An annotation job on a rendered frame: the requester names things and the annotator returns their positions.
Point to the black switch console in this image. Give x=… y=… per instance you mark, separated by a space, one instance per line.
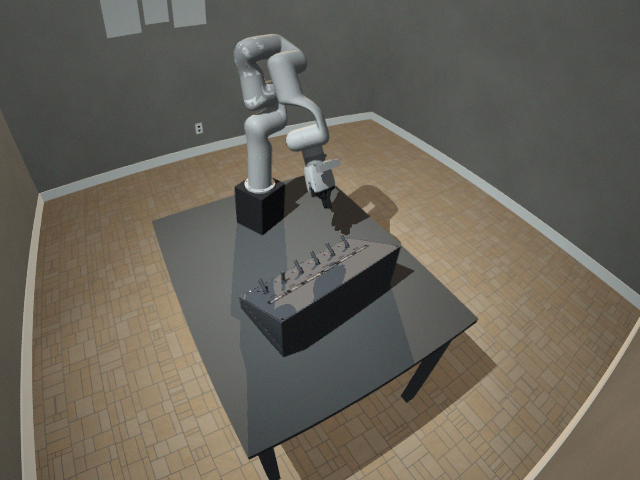
x=320 y=292

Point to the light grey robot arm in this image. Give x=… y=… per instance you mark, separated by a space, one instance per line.
x=258 y=93

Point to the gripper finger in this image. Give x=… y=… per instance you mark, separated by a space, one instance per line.
x=328 y=194
x=322 y=196

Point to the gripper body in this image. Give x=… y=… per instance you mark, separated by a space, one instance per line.
x=319 y=181

